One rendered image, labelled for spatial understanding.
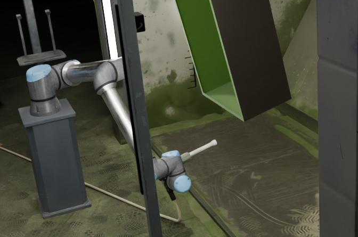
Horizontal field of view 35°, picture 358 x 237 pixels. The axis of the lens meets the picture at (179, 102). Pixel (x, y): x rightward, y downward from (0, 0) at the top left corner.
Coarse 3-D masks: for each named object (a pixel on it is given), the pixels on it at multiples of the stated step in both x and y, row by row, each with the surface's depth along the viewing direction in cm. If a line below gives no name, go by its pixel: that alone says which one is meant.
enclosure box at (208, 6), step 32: (192, 0) 379; (224, 0) 322; (256, 0) 329; (192, 32) 386; (224, 32) 328; (256, 32) 336; (224, 64) 403; (256, 64) 342; (224, 96) 390; (256, 96) 349; (288, 96) 358
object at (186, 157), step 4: (208, 144) 334; (212, 144) 335; (216, 144) 336; (200, 148) 333; (204, 148) 333; (192, 152) 331; (196, 152) 332; (184, 156) 329; (188, 156) 329; (184, 160) 329; (188, 160) 329; (168, 192) 327; (172, 192) 328; (172, 196) 327; (172, 200) 328
